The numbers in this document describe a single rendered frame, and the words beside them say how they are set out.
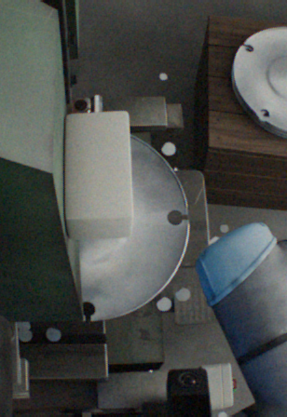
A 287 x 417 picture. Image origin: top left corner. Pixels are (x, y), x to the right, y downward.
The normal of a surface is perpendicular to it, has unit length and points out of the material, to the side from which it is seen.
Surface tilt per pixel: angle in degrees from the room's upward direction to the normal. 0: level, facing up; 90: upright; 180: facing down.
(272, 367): 32
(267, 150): 0
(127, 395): 0
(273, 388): 40
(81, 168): 0
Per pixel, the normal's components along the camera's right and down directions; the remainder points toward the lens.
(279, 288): 0.34, -0.43
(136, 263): 0.04, -0.33
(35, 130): 0.74, -0.26
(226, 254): -0.32, -0.21
